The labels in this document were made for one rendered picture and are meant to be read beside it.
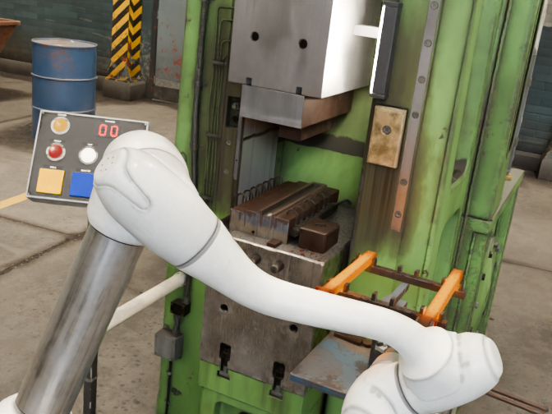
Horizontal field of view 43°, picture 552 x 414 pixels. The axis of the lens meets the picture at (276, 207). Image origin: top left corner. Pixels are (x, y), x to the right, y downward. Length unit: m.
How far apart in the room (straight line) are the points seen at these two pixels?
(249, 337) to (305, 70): 0.83
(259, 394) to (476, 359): 1.20
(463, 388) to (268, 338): 1.07
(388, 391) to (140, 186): 0.56
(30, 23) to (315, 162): 7.89
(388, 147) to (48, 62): 4.85
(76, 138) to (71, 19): 7.50
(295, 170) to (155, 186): 1.61
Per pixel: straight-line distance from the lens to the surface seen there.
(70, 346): 1.28
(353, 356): 1.99
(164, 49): 9.02
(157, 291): 2.39
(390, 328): 1.15
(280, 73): 2.02
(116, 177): 1.00
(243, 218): 2.15
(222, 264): 1.06
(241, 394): 2.33
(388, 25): 2.01
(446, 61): 2.02
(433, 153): 2.05
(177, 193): 1.01
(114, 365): 3.19
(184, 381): 2.70
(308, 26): 1.98
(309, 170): 2.55
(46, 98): 6.63
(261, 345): 2.21
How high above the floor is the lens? 1.68
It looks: 18 degrees down
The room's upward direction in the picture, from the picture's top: 7 degrees clockwise
